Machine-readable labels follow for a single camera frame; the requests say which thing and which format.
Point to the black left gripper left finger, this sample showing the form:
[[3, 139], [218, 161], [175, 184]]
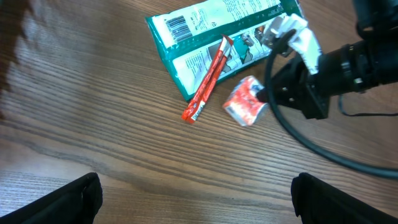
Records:
[[77, 202]]

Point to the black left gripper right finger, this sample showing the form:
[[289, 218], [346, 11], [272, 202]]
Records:
[[317, 202]]

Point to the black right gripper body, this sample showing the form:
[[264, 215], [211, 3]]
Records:
[[348, 69]]

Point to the orange Kleenex tissue pack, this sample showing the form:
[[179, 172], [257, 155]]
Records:
[[242, 104]]

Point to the red stick sachet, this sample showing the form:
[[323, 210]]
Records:
[[207, 85]]

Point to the green 3M glove package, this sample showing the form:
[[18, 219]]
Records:
[[187, 39]]

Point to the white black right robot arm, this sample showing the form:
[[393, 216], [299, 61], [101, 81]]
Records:
[[377, 23]]

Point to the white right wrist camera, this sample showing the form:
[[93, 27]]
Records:
[[303, 41]]

